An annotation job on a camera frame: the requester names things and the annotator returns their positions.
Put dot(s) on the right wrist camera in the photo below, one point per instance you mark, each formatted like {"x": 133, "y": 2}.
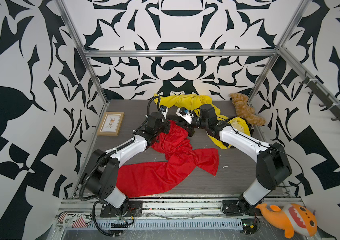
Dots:
{"x": 186, "y": 114}

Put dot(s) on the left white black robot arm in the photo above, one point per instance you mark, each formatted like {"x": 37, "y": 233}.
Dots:
{"x": 99, "y": 178}

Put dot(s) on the white cable duct strip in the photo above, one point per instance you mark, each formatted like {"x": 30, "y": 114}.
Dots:
{"x": 181, "y": 224}

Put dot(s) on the yellow trousers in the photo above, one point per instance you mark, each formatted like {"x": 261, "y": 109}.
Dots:
{"x": 190, "y": 102}

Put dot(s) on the small green circuit board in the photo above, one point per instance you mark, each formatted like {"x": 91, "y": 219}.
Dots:
{"x": 249, "y": 227}

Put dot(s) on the black leather belt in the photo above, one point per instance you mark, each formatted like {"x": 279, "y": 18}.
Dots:
{"x": 175, "y": 118}

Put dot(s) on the black belt on yellow trousers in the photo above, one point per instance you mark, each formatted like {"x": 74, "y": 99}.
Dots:
{"x": 241, "y": 125}

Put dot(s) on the wooden framed picture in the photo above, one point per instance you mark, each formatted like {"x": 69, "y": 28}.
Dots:
{"x": 111, "y": 124}

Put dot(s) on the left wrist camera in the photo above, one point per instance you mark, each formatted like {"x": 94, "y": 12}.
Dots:
{"x": 163, "y": 110}

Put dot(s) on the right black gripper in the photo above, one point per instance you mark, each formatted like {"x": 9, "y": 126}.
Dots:
{"x": 188, "y": 126}

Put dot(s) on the red white printed box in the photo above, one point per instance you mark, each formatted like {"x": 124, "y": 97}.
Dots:
{"x": 74, "y": 219}

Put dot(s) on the red trousers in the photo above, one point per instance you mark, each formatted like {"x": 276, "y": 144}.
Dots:
{"x": 152, "y": 178}

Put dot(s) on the orange shark plush toy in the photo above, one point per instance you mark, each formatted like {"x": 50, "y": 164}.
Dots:
{"x": 292, "y": 218}

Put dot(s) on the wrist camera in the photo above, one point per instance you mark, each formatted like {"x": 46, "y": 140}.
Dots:
{"x": 163, "y": 110}
{"x": 186, "y": 114}

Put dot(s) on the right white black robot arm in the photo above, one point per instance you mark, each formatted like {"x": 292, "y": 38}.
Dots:
{"x": 272, "y": 164}

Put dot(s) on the brown teddy bear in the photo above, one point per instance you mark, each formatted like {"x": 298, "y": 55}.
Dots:
{"x": 244, "y": 111}

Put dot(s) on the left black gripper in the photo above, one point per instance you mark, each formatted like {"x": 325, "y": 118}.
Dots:
{"x": 165, "y": 127}

